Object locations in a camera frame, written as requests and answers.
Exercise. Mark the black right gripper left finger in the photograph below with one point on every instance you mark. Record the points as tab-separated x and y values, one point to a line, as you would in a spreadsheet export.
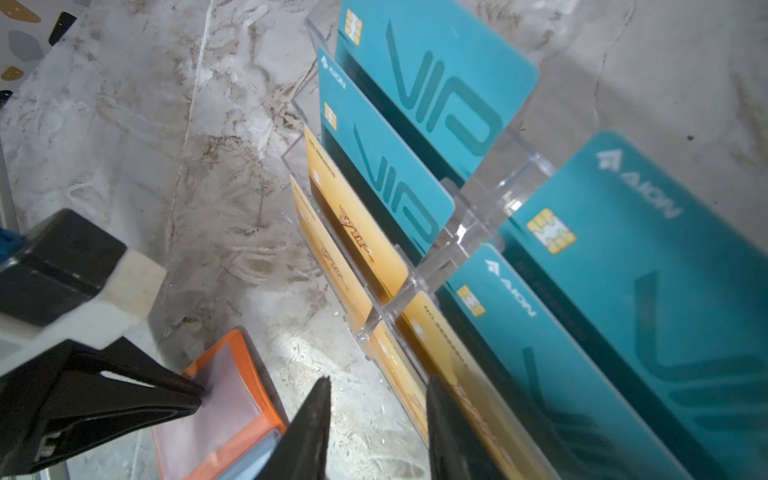
302	451

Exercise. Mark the clear acrylic card stand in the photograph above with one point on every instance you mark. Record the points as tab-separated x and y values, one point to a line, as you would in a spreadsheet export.
481	205

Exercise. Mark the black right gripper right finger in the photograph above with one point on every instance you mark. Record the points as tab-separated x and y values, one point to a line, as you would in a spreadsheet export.
455	451

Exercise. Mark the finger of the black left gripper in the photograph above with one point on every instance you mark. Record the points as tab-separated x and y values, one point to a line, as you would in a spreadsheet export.
73	398

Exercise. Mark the orange card holder wallet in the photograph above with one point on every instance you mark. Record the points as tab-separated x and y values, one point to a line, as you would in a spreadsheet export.
236	429

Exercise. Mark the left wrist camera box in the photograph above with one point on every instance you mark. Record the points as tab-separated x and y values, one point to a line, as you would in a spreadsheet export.
68	279

